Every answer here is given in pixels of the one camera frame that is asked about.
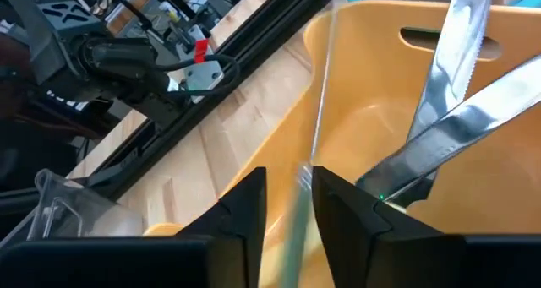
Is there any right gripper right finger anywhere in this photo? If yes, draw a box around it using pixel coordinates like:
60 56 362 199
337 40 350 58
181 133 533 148
311 165 541 288

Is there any yellow plastic bin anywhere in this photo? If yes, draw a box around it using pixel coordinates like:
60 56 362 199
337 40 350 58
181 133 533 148
143 0 541 288

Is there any cream-handled table knife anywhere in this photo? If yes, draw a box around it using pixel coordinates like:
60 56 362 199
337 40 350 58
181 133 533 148
354 54 541 209
406 0 495 142

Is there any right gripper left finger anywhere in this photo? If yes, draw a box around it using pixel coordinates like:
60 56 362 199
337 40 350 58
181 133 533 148
0 166 268 288

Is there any large clear plastic container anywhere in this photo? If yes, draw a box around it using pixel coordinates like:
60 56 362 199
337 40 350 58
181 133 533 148
25 168 147 242

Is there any green-handled table knife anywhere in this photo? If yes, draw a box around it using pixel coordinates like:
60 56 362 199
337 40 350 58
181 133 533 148
276 0 340 288

